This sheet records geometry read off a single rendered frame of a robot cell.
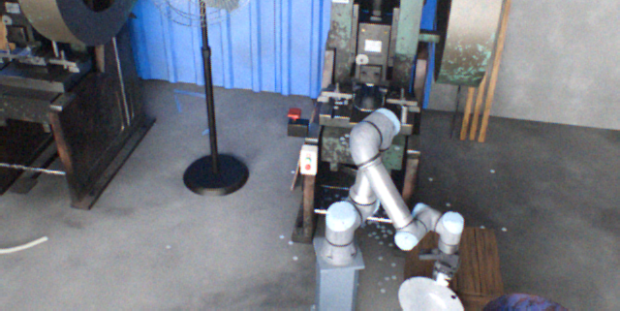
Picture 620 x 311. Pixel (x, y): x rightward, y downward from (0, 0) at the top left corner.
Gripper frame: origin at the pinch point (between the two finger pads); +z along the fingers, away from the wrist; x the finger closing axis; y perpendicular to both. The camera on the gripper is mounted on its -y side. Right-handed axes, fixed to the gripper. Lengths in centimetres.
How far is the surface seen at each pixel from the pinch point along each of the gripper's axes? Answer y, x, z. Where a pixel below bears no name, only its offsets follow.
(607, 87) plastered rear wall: 26, 229, 12
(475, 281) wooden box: 11.6, 18.1, 9.4
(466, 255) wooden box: 3.1, 30.5, 9.2
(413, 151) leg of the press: -35, 50, -20
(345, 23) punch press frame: -74, 48, -75
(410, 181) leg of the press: -33, 47, -5
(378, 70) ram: -59, 56, -53
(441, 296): 3.4, -0.1, 6.7
